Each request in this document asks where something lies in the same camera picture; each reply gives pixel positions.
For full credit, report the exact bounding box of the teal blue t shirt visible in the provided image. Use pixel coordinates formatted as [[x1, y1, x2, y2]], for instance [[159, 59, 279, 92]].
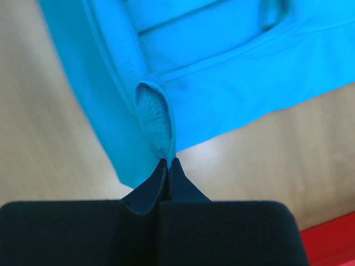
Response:
[[39, 1, 354, 188]]

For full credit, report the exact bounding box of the red plastic bin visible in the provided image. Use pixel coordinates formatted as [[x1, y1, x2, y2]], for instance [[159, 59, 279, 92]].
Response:
[[301, 212, 355, 266]]

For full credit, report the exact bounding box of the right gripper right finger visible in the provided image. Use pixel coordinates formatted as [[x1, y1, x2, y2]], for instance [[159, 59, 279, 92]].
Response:
[[159, 159, 308, 265]]

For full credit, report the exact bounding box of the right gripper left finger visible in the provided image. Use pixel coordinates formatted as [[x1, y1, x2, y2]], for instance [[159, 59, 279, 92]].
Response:
[[1, 160, 168, 265]]

